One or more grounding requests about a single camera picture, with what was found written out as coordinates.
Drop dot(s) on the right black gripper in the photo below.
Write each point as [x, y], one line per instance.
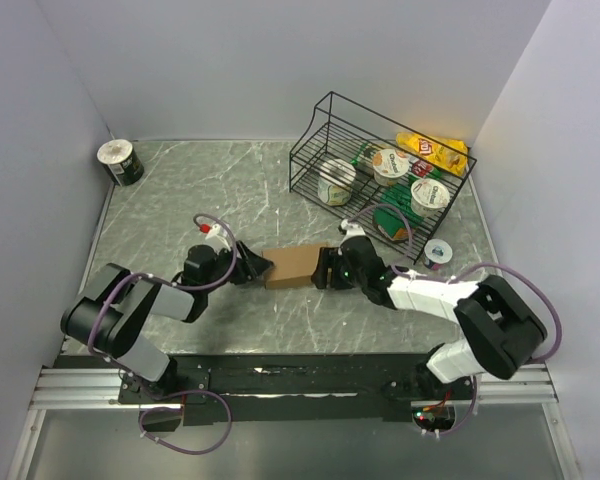
[326, 261]

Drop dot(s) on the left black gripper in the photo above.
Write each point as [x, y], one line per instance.
[250, 265]

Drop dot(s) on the brown cardboard box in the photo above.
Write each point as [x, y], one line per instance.
[293, 266]

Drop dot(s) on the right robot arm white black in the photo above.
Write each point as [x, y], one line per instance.
[499, 330]

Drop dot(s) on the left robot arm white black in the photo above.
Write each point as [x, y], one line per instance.
[109, 314]

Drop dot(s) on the green snack package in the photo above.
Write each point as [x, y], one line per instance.
[388, 222]

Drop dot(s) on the wrapped toilet paper roll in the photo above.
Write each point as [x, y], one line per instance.
[335, 182]

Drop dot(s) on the yogurt cup upper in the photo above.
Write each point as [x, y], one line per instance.
[389, 166]

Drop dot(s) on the yogurt cup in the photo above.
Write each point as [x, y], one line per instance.
[389, 166]
[429, 197]

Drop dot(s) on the small blue white cup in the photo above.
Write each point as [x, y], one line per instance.
[437, 253]

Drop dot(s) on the yogurt cup lower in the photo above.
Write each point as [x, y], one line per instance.
[429, 197]

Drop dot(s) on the red green snack packet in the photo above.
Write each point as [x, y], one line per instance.
[418, 168]

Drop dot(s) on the yellow chips bag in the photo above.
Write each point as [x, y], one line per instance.
[448, 154]

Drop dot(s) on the black chip can white lid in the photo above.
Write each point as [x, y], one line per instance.
[121, 162]

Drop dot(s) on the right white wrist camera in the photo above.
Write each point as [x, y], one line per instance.
[350, 229]

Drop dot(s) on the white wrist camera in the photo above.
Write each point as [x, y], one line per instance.
[216, 236]
[350, 229]

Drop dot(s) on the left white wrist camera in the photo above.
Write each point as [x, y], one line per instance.
[216, 236]

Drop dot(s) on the black wire basket rack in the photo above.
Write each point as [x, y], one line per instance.
[399, 183]

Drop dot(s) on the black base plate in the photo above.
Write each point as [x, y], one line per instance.
[201, 390]

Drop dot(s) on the aluminium rail frame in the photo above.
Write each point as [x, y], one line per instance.
[76, 428]

